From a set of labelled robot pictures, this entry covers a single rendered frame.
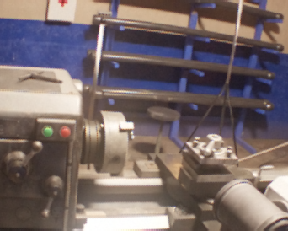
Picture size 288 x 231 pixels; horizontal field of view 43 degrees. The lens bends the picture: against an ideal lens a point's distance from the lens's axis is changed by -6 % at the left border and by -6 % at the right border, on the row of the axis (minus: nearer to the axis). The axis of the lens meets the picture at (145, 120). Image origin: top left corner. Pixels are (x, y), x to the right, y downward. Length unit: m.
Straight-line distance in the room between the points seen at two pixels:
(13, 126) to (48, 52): 3.30
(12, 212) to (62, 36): 3.31
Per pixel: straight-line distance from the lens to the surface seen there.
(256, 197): 0.67
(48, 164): 1.27
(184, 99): 4.49
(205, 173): 1.51
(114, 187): 1.80
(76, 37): 4.49
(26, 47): 4.46
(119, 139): 1.46
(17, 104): 1.23
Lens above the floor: 1.66
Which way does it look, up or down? 17 degrees down
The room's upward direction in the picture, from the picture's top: 9 degrees clockwise
